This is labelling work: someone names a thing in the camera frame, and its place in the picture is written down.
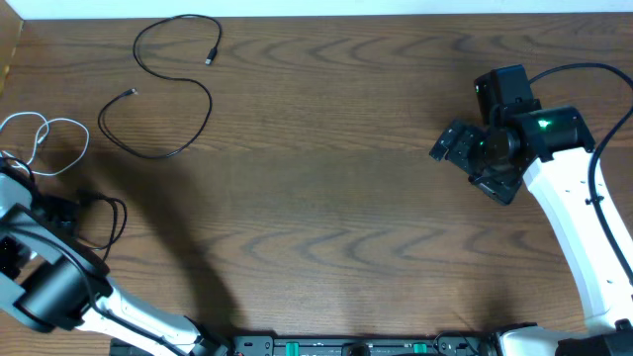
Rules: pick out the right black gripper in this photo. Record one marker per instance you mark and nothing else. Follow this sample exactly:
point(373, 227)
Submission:
point(501, 188)

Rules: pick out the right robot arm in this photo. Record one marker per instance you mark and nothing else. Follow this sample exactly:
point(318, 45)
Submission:
point(552, 153)

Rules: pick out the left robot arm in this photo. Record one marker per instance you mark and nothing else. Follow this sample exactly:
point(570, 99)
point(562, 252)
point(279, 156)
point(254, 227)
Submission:
point(50, 280)

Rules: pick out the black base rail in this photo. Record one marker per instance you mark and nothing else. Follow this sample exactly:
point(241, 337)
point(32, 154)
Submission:
point(451, 343)

